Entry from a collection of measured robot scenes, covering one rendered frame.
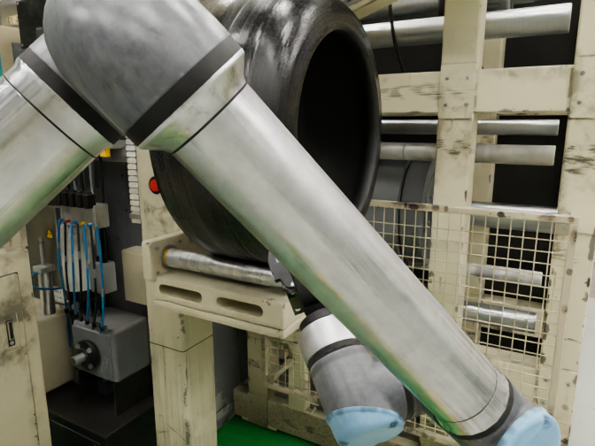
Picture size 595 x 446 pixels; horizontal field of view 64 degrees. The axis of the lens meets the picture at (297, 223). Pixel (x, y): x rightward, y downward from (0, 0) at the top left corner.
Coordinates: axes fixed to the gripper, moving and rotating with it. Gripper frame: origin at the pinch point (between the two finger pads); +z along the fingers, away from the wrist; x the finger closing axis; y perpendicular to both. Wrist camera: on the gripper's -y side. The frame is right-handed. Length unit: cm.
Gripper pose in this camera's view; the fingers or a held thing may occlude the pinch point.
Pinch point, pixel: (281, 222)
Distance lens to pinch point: 81.4
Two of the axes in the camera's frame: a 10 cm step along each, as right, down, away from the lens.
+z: -3.3, -7.2, 6.1
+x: 9.3, -3.6, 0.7
